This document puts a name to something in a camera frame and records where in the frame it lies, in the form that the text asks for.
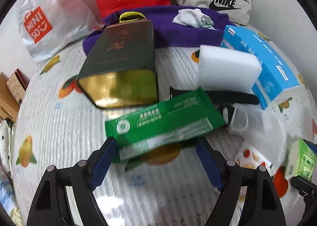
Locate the light green tissue packet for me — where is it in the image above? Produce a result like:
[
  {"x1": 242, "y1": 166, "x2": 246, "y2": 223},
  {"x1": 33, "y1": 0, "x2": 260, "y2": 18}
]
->
[{"x1": 285, "y1": 139, "x2": 316, "y2": 181}]

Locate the blue tissue pack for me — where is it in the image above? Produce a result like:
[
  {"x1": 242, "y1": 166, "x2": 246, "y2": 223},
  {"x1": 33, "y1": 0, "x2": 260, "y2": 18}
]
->
[{"x1": 221, "y1": 25, "x2": 299, "y2": 112}]

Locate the dark green tea tin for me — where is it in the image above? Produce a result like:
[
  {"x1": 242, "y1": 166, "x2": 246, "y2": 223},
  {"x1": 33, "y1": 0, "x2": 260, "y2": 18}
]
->
[{"x1": 76, "y1": 20, "x2": 159, "y2": 110}]

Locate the cardboard box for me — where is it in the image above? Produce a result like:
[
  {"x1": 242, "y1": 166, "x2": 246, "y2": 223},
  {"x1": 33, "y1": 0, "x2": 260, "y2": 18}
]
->
[{"x1": 1, "y1": 69, "x2": 29, "y2": 122}]

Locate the white sponge block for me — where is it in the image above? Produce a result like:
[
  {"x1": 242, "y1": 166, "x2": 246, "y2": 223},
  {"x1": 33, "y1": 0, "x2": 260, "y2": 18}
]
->
[{"x1": 197, "y1": 45, "x2": 262, "y2": 93}]

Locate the yellow black strap item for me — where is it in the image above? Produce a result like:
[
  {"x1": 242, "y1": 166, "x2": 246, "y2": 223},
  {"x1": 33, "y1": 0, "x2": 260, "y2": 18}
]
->
[{"x1": 119, "y1": 11, "x2": 147, "y2": 23}]

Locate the fruit print sticker card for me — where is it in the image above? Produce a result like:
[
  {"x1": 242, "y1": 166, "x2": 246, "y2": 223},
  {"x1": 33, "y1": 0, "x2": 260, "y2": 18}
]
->
[{"x1": 235, "y1": 142, "x2": 274, "y2": 176}]

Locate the green wet wipes packet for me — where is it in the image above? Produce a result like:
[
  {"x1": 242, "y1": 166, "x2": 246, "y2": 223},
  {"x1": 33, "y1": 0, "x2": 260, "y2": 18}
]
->
[{"x1": 105, "y1": 88, "x2": 226, "y2": 162}]

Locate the purple towel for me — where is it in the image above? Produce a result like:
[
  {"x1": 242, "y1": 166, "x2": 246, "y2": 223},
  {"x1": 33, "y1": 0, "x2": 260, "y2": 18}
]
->
[{"x1": 83, "y1": 5, "x2": 232, "y2": 68}]

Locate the white Miniso plastic bag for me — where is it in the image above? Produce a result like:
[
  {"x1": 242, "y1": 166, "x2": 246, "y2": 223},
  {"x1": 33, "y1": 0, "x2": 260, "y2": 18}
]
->
[{"x1": 17, "y1": 0, "x2": 101, "y2": 63}]

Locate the white mesh pouch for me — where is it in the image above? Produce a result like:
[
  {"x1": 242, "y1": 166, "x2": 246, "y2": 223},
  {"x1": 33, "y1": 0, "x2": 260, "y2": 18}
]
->
[{"x1": 229, "y1": 104, "x2": 287, "y2": 164}]

